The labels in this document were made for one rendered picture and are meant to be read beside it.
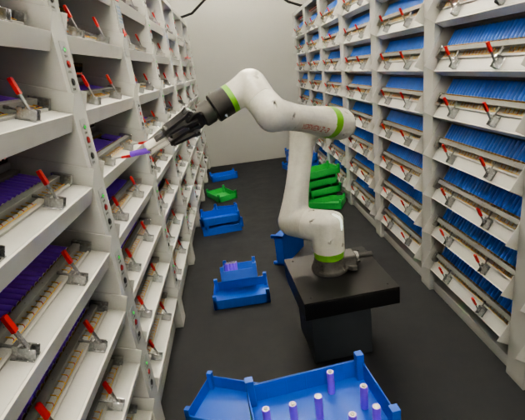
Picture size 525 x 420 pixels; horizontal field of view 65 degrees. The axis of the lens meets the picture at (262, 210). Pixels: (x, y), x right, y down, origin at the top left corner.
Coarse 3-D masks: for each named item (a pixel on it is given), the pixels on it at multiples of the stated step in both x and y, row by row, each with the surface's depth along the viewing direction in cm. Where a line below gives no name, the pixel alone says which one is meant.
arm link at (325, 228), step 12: (312, 216) 161; (324, 216) 159; (336, 216) 158; (300, 228) 164; (312, 228) 160; (324, 228) 157; (336, 228) 157; (312, 240) 163; (324, 240) 159; (336, 240) 159; (324, 252) 161; (336, 252) 161
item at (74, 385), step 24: (96, 312) 115; (120, 312) 119; (72, 336) 102; (96, 336) 102; (72, 360) 98; (96, 360) 99; (48, 384) 87; (72, 384) 91; (96, 384) 94; (24, 408) 81; (48, 408) 84; (72, 408) 85
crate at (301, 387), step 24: (360, 360) 101; (264, 384) 100; (288, 384) 101; (312, 384) 103; (336, 384) 103; (288, 408) 98; (312, 408) 97; (336, 408) 96; (360, 408) 95; (384, 408) 92
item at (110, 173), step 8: (104, 128) 171; (112, 128) 171; (120, 128) 171; (128, 128) 171; (136, 136) 173; (136, 144) 168; (120, 152) 149; (128, 152) 152; (120, 160) 139; (128, 160) 149; (104, 168) 126; (112, 168) 128; (120, 168) 137; (104, 176) 119; (112, 176) 128
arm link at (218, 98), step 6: (216, 90) 127; (222, 90) 126; (210, 96) 126; (216, 96) 125; (222, 96) 125; (210, 102) 126; (216, 102) 125; (222, 102) 125; (228, 102) 125; (216, 108) 125; (222, 108) 126; (228, 108) 126; (234, 108) 127; (216, 114) 127; (222, 114) 127; (228, 114) 128; (222, 120) 129
